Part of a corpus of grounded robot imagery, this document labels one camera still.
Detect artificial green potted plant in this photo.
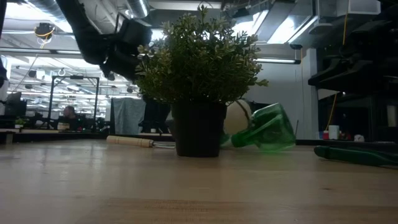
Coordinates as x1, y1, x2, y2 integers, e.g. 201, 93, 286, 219
134, 4, 270, 158

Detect long ceiling light tube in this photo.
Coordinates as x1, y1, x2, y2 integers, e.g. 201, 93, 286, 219
254, 57, 302, 65

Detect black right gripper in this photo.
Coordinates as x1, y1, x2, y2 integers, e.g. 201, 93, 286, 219
308, 18, 398, 91

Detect white cup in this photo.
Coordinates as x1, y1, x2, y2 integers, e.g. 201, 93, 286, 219
328, 124, 340, 141

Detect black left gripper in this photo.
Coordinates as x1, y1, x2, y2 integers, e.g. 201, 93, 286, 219
99, 42, 141, 82

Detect person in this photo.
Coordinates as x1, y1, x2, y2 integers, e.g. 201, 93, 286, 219
63, 105, 80, 131

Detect yellow hanging cable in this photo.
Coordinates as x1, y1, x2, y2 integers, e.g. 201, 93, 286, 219
325, 12, 348, 131

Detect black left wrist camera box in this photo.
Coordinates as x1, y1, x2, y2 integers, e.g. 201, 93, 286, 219
119, 18, 153, 48

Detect green plastic spray bottle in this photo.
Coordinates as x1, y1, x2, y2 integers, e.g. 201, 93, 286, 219
220, 102, 297, 152

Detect black metal frame stand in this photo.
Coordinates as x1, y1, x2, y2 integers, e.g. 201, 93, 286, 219
47, 75, 101, 130

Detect silver ventilation duct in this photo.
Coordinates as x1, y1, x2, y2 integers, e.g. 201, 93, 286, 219
124, 0, 150, 19

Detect gray cloth partition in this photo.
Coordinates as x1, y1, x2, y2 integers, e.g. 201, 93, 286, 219
111, 97, 147, 136

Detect dark computer monitor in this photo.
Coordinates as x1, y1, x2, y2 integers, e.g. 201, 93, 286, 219
4, 91, 28, 118

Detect black ceiling cable reel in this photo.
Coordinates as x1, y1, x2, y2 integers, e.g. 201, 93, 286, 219
33, 22, 56, 40

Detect green handled garden shears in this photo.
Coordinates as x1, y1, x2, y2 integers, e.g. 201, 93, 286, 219
313, 145, 398, 168

